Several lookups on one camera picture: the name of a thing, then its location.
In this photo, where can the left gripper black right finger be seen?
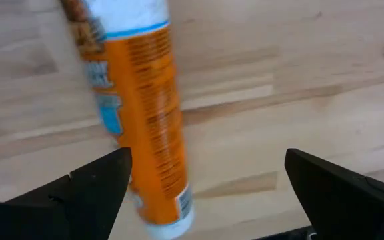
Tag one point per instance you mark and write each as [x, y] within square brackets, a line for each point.
[355, 210]

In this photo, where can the orange silicone sealant tube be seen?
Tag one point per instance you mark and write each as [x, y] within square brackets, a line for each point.
[145, 116]

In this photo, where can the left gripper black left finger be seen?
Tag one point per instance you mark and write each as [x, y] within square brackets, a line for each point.
[62, 210]

